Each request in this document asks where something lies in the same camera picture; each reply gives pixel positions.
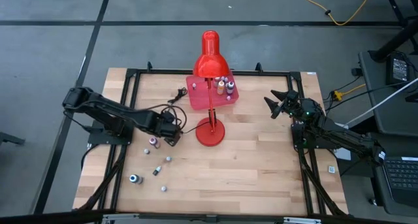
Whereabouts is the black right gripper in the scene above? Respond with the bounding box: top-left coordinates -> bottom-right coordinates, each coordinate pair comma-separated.
263,89 -> 310,121

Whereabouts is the yellow extension cord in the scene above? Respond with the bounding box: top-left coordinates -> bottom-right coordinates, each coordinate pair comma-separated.
291,0 -> 376,27

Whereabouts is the silver aluminium rail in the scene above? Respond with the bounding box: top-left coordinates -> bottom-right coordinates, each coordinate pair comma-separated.
282,216 -> 323,224
101,213 -> 197,224

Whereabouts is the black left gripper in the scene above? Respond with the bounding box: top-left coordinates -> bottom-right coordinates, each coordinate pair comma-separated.
155,111 -> 184,148

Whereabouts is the yellow power plug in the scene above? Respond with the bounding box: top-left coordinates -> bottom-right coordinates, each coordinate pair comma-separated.
332,83 -> 366,101

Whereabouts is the light grey plate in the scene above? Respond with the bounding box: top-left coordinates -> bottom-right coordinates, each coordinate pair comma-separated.
326,120 -> 353,162

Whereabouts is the black aluminium table frame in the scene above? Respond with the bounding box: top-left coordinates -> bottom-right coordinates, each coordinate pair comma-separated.
73,61 -> 349,218

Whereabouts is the white cable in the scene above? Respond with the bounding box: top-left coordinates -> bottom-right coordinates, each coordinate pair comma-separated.
338,76 -> 418,129

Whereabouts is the black laptop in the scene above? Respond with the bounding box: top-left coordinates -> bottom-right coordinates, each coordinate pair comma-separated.
380,155 -> 418,208

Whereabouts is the black power adapter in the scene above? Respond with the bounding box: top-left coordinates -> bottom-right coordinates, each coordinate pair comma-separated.
386,53 -> 411,86

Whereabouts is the black lamp power cord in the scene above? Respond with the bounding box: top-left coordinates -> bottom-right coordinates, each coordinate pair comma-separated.
167,86 -> 212,134

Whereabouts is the black stand leg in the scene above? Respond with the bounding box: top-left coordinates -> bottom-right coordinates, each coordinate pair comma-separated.
368,16 -> 418,63

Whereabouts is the red desk lamp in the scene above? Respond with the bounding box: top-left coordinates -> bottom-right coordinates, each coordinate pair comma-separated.
192,30 -> 231,148

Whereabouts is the dark grey desk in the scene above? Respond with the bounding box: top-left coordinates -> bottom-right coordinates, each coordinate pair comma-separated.
358,50 -> 418,136
365,131 -> 418,218

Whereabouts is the pink plastic bin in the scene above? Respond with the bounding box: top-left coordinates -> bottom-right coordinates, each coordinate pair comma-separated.
185,72 -> 240,111

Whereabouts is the grey chair leg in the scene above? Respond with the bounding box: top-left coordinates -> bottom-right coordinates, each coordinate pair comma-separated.
0,131 -> 26,147

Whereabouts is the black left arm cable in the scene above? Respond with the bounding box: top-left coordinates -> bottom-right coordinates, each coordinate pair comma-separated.
143,102 -> 187,133

